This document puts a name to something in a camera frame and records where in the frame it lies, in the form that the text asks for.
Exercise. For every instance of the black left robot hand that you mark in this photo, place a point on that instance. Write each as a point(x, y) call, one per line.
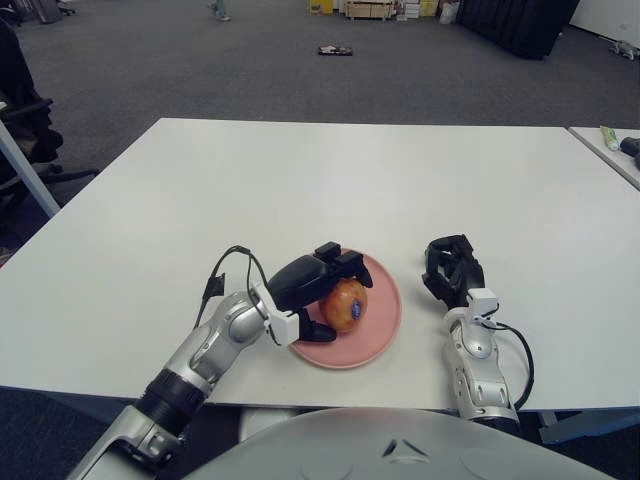
point(300, 280)

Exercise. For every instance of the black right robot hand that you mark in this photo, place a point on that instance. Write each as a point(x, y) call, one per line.
point(462, 277)

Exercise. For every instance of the red apple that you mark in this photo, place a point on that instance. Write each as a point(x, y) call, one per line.
point(342, 310)

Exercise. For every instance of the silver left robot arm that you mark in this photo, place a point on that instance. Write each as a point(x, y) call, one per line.
point(215, 340)

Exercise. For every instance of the pink round plate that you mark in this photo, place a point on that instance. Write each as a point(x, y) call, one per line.
point(380, 320)

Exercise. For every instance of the grey robot torso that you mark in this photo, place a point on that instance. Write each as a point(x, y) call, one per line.
point(350, 445)

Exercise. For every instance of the green tube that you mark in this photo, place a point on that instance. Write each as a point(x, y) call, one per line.
point(610, 137)

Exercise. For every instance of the black game controller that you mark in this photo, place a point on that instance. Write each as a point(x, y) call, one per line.
point(631, 145)
point(637, 162)

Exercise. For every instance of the black tray on floor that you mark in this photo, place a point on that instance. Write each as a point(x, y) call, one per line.
point(336, 50)

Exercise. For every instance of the black curtain partition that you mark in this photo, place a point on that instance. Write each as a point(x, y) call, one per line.
point(517, 25)

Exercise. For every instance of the white plastic bag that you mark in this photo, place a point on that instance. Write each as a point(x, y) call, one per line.
point(448, 14)

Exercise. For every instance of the stacked white boxes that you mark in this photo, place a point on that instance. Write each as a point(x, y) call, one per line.
point(407, 9)

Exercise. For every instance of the yellow cardboard box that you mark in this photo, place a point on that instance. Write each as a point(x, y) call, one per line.
point(320, 6)

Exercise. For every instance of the grey robot dog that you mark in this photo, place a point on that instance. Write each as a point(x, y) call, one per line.
point(622, 50)

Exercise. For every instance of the wooden pallet crate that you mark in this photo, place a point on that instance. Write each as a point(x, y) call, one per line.
point(368, 10)

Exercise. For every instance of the walking person legs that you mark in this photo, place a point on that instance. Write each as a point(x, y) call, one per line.
point(220, 10)

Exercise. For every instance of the blue-grey desk leg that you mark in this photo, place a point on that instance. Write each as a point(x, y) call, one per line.
point(27, 170)

